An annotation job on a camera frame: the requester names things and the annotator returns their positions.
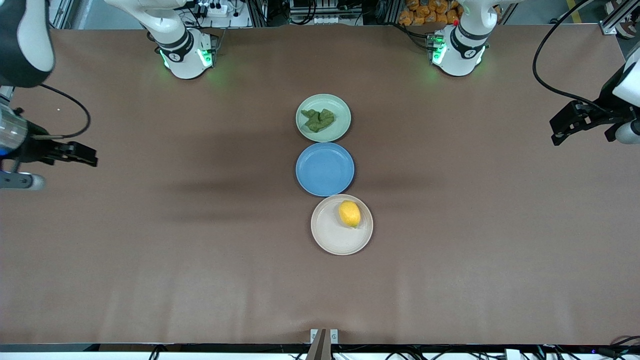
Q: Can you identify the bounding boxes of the yellow lemon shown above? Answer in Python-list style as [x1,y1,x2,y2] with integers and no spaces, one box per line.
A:
[338,200,362,229]

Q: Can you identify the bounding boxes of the green lettuce leaf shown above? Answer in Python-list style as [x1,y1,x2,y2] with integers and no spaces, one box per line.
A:
[301,108,336,134]

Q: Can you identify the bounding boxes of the orange snack bags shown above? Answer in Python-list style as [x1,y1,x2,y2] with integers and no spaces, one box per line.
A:
[398,0,464,27]

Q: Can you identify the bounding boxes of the white power strip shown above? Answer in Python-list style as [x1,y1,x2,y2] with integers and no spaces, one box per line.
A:
[196,0,230,19]

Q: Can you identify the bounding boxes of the pale green plate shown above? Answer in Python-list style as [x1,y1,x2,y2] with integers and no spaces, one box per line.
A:
[295,93,352,144]

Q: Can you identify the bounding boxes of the blue plate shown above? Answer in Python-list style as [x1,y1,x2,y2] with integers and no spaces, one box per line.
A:
[295,142,356,198]

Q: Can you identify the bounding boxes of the beige plate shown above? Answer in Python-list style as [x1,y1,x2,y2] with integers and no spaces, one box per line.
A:
[310,194,374,256]

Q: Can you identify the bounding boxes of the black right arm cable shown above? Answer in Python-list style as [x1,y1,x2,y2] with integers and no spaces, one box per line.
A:
[10,83,92,140]

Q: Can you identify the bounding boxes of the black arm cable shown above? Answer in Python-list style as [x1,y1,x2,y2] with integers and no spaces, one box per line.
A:
[532,0,609,109]
[10,83,92,140]

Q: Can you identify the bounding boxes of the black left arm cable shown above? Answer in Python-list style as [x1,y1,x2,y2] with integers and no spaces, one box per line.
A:
[532,0,609,109]

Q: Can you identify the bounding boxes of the aluminium frame profile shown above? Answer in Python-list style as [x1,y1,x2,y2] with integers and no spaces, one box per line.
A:
[47,0,76,30]
[599,0,640,37]

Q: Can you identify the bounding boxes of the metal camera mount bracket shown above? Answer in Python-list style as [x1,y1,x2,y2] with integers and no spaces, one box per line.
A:
[305,328,339,360]

